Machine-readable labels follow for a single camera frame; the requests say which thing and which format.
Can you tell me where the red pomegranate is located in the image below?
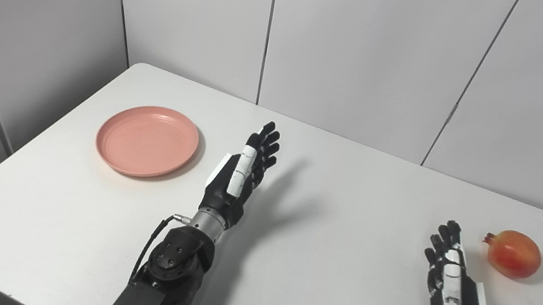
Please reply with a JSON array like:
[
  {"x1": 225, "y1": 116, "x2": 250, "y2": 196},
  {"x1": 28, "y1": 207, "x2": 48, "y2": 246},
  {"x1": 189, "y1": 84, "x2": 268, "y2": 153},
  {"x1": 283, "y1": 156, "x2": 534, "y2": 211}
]
[{"x1": 478, "y1": 226, "x2": 543, "y2": 283}]

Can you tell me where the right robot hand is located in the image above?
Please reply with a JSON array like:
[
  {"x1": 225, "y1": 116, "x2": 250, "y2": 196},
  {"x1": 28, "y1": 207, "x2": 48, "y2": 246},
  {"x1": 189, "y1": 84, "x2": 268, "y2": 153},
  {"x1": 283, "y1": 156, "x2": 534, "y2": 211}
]
[{"x1": 416, "y1": 217, "x2": 505, "y2": 305}]

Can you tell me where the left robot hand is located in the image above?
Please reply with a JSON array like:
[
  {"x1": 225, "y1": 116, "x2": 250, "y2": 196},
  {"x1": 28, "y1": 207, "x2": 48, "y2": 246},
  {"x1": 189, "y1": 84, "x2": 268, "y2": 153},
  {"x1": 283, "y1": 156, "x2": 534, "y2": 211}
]
[{"x1": 195, "y1": 112, "x2": 284, "y2": 235}]

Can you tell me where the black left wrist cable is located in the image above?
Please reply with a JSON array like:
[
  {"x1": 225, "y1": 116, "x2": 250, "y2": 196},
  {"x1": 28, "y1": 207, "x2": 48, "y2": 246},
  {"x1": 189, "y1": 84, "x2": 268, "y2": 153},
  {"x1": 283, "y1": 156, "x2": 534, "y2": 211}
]
[{"x1": 128, "y1": 208, "x2": 195, "y2": 291}]

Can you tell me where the pink plate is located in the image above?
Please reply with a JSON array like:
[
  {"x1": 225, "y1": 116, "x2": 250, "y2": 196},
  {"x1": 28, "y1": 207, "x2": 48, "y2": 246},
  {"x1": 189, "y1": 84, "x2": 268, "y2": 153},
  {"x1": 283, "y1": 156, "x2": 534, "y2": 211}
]
[{"x1": 91, "y1": 98, "x2": 204, "y2": 186}]

